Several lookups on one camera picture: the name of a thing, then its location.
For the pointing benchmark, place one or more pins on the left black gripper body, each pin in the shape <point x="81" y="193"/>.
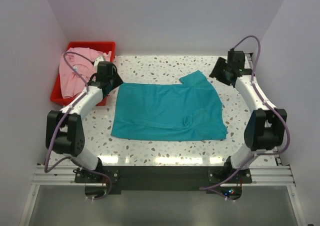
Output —
<point x="113" y="70"/>

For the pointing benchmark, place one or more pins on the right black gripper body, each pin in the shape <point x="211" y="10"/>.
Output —
<point x="228" y="68"/>

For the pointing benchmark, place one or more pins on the pink t shirt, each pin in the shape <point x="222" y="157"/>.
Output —
<point x="76" y="68"/>

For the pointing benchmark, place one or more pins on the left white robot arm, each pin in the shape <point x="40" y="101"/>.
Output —
<point x="65" y="138"/>

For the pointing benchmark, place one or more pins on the teal t shirt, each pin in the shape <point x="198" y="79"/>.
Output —
<point x="189" y="111"/>

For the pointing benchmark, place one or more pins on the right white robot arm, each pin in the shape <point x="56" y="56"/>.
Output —
<point x="266" y="126"/>

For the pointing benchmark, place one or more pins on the aluminium frame rail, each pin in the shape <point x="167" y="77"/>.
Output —
<point x="60" y="175"/>

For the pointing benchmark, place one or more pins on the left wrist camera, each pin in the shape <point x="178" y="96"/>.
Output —
<point x="98" y="60"/>

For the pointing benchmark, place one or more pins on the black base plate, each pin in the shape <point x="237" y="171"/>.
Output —
<point x="159" y="178"/>

